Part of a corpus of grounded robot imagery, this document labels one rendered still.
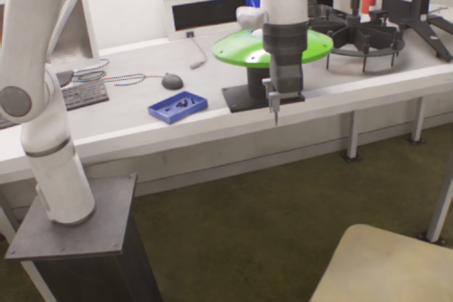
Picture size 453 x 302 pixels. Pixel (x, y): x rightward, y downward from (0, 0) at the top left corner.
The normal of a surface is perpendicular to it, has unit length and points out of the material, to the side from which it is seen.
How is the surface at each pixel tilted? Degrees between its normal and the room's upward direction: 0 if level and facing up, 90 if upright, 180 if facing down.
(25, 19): 93
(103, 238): 0
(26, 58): 91
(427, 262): 0
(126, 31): 90
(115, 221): 0
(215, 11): 90
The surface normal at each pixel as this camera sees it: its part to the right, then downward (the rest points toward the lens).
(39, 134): -0.03, -0.68
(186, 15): 0.24, 0.47
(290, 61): 0.10, 0.65
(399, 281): -0.10, -0.86
